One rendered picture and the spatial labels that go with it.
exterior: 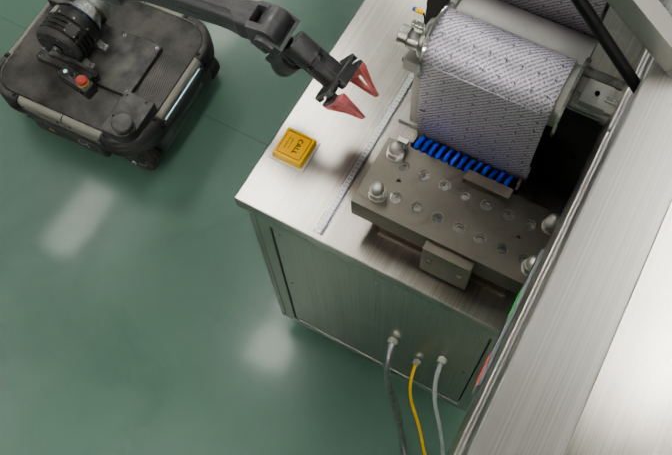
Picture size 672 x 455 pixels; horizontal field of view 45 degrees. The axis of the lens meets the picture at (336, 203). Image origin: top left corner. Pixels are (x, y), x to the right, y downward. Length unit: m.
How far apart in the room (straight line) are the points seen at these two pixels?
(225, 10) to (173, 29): 1.23
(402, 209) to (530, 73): 0.37
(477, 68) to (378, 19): 0.59
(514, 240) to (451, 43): 0.39
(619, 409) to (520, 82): 0.58
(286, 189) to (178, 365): 1.00
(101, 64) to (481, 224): 1.61
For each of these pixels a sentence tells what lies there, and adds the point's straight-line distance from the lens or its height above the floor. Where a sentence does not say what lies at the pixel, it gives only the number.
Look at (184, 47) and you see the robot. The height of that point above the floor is 0.24.
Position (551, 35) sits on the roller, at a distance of 1.54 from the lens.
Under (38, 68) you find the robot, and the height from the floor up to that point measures 0.24.
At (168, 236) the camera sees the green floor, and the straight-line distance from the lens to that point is 2.72.
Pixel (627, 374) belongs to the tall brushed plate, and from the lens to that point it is 1.08.
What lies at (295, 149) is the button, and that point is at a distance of 1.73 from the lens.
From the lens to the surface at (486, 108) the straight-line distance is 1.45.
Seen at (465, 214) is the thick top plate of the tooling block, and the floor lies 1.03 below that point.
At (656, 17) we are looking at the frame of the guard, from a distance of 0.96.
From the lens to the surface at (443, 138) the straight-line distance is 1.61.
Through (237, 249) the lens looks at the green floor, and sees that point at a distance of 2.66.
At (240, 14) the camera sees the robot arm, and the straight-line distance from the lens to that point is 1.60.
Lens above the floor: 2.44
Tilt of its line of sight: 65 degrees down
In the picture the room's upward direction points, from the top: 5 degrees counter-clockwise
